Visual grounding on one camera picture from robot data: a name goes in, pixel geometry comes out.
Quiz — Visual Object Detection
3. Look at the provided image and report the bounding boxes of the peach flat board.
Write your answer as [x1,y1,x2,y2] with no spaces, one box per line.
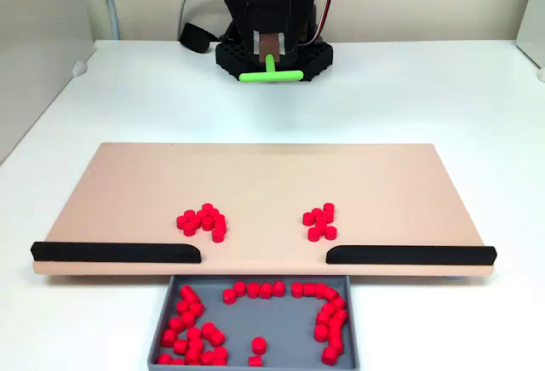
[32,141,497,281]

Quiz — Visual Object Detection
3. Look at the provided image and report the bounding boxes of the black board edge rail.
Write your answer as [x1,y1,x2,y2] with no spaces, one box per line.
[325,244,497,266]
[30,241,202,265]

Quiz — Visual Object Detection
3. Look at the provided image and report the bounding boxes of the white desk partition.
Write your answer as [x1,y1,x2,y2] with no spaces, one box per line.
[0,0,97,163]
[514,0,545,70]

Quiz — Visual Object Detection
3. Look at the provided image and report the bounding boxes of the thin grey cable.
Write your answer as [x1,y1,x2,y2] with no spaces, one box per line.
[177,0,214,43]

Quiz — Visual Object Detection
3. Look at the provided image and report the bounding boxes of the green T pusher brown handle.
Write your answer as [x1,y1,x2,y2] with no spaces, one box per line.
[238,33,305,84]

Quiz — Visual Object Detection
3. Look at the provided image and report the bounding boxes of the grey rectangular tray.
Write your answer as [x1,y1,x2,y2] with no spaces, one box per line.
[146,275,358,370]

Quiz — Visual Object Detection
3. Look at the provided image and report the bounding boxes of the red white black servo cable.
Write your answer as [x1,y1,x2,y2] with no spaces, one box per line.
[304,0,336,48]

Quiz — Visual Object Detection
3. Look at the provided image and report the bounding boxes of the thick white cable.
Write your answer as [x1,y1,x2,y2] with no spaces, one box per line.
[90,0,122,41]

